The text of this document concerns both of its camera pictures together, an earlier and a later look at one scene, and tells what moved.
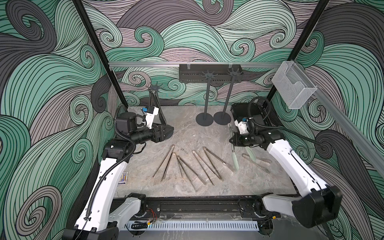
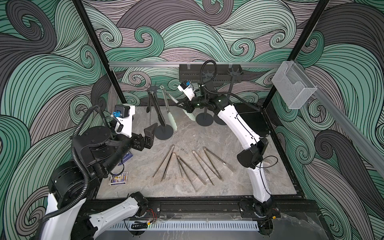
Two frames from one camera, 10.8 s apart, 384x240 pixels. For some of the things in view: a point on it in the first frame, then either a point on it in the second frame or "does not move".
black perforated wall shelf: (193, 73) does not move
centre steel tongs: (185, 168) does not move
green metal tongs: (235, 156) to (189, 114)
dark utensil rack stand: (223, 118) does not move
